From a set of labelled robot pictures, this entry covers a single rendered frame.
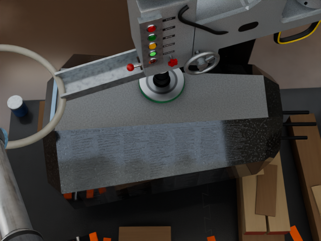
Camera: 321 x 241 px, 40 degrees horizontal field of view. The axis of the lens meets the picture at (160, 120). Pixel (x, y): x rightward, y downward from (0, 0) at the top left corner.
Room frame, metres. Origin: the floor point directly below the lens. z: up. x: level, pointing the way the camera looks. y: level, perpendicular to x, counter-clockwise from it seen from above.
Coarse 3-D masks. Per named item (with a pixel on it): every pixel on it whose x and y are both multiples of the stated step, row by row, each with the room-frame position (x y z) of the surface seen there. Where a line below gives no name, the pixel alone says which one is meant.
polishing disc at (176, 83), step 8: (176, 72) 1.06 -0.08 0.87; (144, 80) 1.02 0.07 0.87; (152, 80) 1.02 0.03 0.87; (176, 80) 1.01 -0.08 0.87; (144, 88) 0.98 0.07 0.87; (152, 88) 0.97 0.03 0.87; (160, 88) 0.97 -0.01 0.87; (168, 88) 0.97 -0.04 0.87; (176, 88) 0.97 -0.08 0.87; (152, 96) 0.93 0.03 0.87; (160, 96) 0.93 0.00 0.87; (168, 96) 0.93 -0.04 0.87; (176, 96) 0.94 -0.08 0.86
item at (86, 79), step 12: (96, 60) 1.00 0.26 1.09; (108, 60) 1.01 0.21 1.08; (120, 60) 1.02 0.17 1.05; (132, 60) 1.02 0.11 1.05; (60, 72) 0.95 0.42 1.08; (72, 72) 0.96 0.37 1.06; (84, 72) 0.97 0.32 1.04; (96, 72) 0.97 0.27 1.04; (108, 72) 0.97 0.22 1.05; (120, 72) 0.96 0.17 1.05; (132, 72) 0.96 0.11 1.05; (72, 84) 0.92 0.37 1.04; (84, 84) 0.91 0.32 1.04; (96, 84) 0.89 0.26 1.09; (108, 84) 0.89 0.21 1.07; (120, 84) 0.90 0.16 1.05; (60, 96) 0.84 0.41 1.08; (72, 96) 0.85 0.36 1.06
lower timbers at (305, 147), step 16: (288, 128) 1.09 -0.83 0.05; (304, 128) 1.06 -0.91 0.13; (304, 144) 0.95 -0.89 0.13; (320, 144) 0.94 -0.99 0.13; (304, 160) 0.84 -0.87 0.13; (320, 160) 0.84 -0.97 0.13; (304, 176) 0.74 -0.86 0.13; (320, 176) 0.74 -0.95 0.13; (304, 192) 0.66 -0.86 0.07; (240, 208) 0.56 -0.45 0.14; (240, 224) 0.47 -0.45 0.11; (320, 224) 0.46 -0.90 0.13; (240, 240) 0.39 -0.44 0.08; (256, 240) 0.38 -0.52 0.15; (272, 240) 0.37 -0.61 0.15; (320, 240) 0.37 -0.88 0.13
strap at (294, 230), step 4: (292, 228) 0.42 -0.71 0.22; (296, 228) 0.42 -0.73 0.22; (292, 232) 0.40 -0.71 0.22; (296, 232) 0.40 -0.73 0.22; (212, 236) 0.43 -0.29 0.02; (292, 236) 0.38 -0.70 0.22; (296, 236) 0.38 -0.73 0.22; (300, 236) 0.38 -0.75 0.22; (104, 240) 0.42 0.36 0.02; (108, 240) 0.42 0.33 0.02; (208, 240) 0.40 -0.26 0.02; (212, 240) 0.40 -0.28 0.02; (296, 240) 0.36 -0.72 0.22; (300, 240) 0.36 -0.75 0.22
